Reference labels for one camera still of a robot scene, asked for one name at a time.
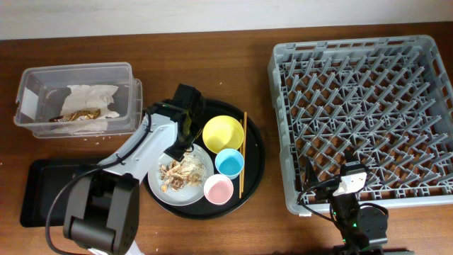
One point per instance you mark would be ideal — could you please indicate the grey plate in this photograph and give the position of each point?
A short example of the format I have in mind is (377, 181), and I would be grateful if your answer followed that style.
(191, 191)

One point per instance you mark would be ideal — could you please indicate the white napkin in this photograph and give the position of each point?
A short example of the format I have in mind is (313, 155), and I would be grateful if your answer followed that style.
(88, 97)

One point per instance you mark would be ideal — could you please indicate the brown snack wrapper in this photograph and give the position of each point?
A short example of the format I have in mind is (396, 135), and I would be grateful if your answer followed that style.
(79, 115)

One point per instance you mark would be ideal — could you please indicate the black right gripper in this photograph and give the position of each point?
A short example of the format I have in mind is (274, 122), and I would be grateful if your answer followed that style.
(325, 190)

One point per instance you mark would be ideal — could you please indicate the pink cup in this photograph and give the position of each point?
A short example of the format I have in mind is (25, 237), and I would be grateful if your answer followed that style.
(218, 189)

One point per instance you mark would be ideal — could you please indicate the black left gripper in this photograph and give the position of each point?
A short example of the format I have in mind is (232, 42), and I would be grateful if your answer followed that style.
(178, 151)

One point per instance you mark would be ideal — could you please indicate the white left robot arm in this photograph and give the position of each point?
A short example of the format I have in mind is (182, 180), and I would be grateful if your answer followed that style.
(102, 213)

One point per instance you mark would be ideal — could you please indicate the clear plastic bin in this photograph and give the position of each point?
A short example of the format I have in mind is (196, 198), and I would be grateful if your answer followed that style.
(42, 92)

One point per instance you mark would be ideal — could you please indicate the round black tray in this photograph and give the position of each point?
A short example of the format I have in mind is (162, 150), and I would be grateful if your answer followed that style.
(196, 206)

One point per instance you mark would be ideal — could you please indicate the light blue cup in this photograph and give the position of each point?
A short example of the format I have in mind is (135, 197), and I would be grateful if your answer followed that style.
(229, 162)

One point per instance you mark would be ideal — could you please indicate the food scraps and rice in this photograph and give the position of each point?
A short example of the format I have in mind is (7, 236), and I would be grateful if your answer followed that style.
(177, 175)

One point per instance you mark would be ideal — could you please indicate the grey plastic dishwasher rack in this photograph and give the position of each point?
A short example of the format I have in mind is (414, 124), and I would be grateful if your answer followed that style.
(387, 100)

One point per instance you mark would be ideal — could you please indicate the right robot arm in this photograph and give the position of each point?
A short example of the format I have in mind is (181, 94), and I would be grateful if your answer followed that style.
(362, 226)

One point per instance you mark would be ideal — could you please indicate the yellow bowl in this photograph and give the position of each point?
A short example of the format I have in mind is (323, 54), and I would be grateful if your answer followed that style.
(222, 132)

